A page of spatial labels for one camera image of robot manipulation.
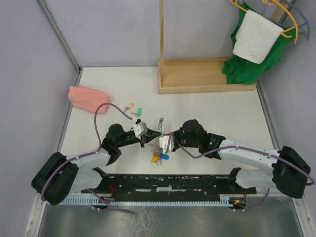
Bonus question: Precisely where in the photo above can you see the metal keyring plate with keys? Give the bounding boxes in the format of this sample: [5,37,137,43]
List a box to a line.
[151,118,169,165]

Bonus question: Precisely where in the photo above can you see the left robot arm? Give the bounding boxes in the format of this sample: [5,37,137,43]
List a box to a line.
[31,122,162,205]

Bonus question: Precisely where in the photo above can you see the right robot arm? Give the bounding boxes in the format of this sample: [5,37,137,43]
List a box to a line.
[166,119,315,198]

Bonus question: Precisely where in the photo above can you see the green tag key left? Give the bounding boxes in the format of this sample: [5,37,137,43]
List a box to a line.
[131,108,142,117]

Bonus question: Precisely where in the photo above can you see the yellow tag key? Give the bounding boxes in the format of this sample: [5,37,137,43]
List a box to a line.
[124,103,135,113]

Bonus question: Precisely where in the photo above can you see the wooden rack stand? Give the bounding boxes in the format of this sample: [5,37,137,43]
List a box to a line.
[158,0,256,95]

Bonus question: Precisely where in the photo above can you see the pink folded towel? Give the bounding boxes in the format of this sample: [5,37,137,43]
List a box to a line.
[68,85,110,114]

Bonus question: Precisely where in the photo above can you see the green cloth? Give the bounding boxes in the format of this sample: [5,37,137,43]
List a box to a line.
[222,3,296,84]

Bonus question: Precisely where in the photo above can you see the white towel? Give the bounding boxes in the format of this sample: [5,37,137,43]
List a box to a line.
[233,10,283,64]

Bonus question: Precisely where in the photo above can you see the grey-green hanger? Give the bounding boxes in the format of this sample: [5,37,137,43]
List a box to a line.
[282,0,310,41]

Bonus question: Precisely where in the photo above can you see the yellow hanger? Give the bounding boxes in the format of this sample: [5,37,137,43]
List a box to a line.
[230,0,299,45]

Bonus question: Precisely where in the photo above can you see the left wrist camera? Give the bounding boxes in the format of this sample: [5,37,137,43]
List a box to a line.
[133,119,148,139]

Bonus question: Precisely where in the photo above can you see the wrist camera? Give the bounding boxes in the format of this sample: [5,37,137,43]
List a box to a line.
[133,119,148,139]
[158,134,174,154]

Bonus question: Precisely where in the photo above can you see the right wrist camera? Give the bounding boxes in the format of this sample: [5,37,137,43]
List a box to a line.
[158,134,174,154]

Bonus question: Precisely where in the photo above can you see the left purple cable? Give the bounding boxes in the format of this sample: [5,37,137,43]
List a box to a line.
[40,102,136,202]

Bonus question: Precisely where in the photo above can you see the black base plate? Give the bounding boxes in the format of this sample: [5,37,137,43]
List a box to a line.
[91,174,257,202]

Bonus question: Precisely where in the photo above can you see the white cable duct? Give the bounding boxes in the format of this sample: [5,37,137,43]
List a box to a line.
[60,194,234,205]

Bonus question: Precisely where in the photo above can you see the metal corner frame post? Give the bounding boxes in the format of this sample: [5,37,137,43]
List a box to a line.
[35,0,81,72]

